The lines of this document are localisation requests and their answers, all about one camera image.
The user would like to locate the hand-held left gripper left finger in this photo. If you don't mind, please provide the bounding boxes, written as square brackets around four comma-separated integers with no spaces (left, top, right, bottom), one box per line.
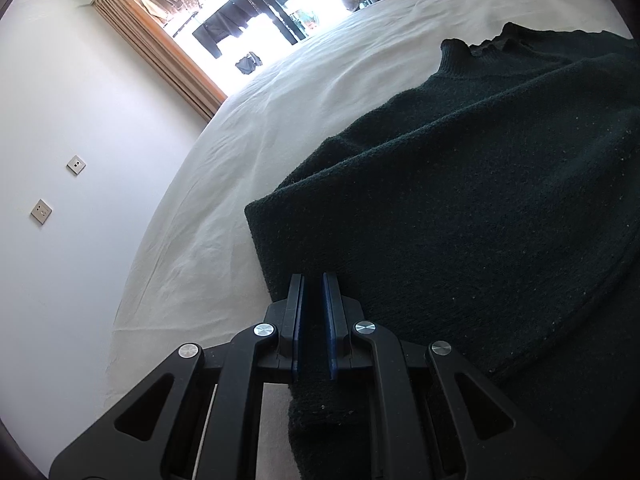
[49,273,306,480]

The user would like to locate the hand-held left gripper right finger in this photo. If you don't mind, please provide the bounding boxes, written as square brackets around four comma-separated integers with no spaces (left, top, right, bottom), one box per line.
[322,272,577,480]

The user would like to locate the dark green knit sweater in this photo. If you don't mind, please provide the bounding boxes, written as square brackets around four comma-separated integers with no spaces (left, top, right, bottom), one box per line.
[244,22,640,480]

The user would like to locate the bed with white sheet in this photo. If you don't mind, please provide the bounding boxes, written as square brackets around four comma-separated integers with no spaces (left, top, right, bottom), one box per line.
[97,0,632,480]

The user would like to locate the small hanging dark garment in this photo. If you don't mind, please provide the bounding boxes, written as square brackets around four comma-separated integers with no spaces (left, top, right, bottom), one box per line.
[235,51,264,76]

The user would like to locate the brown pleated curtain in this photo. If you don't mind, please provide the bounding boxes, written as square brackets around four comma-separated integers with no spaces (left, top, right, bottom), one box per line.
[94,0,228,123]

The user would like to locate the hanging dark pants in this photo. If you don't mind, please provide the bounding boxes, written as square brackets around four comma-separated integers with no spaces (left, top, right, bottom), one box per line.
[192,0,257,59]

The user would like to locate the hanging beige garment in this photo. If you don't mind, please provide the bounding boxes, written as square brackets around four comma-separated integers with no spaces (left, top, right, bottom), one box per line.
[137,0,172,24]

